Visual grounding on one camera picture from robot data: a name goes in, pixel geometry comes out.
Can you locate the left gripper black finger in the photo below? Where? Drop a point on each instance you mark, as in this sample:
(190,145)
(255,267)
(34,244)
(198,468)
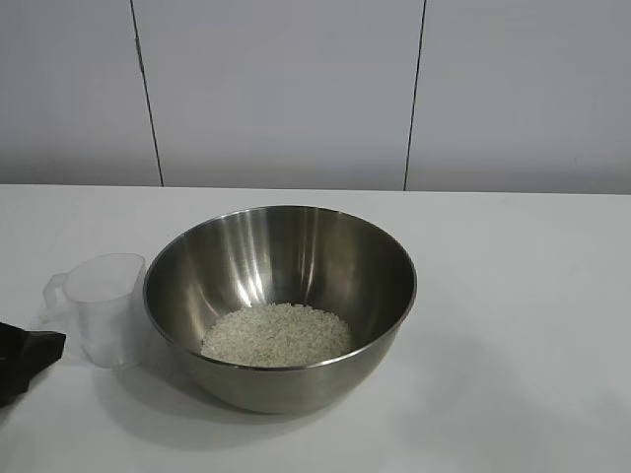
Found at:
(24,359)

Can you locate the clear plastic measuring cup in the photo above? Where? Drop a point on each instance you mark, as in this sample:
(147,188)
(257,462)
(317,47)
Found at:
(108,320)

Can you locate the stainless steel mixing bowl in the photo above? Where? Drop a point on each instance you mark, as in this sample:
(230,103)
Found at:
(276,384)

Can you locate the white uncooked rice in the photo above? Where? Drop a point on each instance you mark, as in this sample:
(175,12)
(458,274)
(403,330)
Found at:
(276,335)

